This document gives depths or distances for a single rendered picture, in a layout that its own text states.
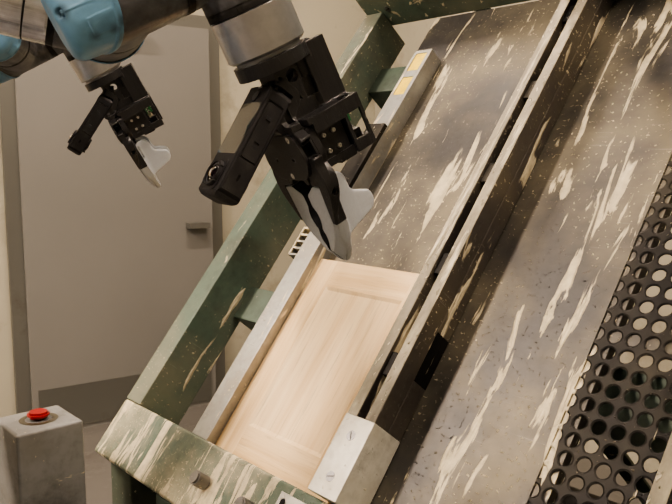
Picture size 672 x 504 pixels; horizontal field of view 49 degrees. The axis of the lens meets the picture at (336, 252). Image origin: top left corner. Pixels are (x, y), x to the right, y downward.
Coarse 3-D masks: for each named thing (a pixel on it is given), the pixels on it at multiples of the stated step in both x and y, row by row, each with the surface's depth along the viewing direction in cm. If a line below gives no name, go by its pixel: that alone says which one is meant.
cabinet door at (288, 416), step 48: (336, 288) 140; (384, 288) 132; (288, 336) 140; (336, 336) 133; (384, 336) 125; (288, 384) 133; (336, 384) 126; (240, 432) 133; (288, 432) 126; (288, 480) 119
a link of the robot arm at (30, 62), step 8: (32, 48) 117; (40, 48) 120; (48, 48) 120; (32, 56) 118; (40, 56) 121; (48, 56) 122; (24, 64) 118; (32, 64) 121; (40, 64) 123; (0, 72) 119; (8, 72) 120; (16, 72) 121; (24, 72) 123; (0, 80) 121
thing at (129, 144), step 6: (120, 132) 127; (120, 138) 126; (126, 138) 126; (126, 144) 127; (132, 144) 127; (132, 150) 127; (132, 156) 128; (138, 156) 129; (138, 162) 129; (144, 162) 129
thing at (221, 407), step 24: (408, 72) 164; (432, 72) 165; (408, 96) 160; (384, 120) 159; (384, 144) 157; (312, 240) 149; (312, 264) 147; (288, 288) 145; (264, 312) 145; (288, 312) 144; (264, 336) 141; (240, 360) 141; (240, 384) 138; (216, 408) 137; (192, 432) 137; (216, 432) 135
